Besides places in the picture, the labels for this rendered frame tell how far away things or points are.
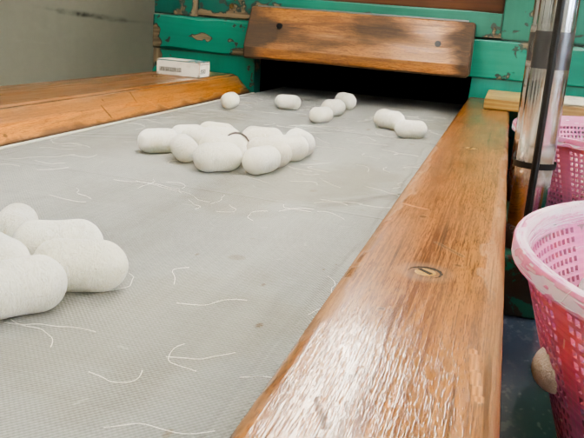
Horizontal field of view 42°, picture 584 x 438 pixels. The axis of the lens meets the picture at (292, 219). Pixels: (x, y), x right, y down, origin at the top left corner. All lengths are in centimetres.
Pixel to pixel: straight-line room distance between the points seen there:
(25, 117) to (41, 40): 147
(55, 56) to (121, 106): 133
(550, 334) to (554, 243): 9
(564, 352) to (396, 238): 8
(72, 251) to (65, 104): 42
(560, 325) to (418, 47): 75
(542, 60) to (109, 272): 30
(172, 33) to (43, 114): 51
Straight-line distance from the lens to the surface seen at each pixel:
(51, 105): 69
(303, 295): 31
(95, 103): 74
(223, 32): 112
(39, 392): 23
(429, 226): 33
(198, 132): 59
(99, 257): 29
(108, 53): 204
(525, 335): 48
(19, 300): 27
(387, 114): 82
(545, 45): 49
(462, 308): 24
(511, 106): 90
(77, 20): 207
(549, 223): 37
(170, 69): 101
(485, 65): 105
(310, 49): 103
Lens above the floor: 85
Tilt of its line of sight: 15 degrees down
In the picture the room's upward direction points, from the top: 4 degrees clockwise
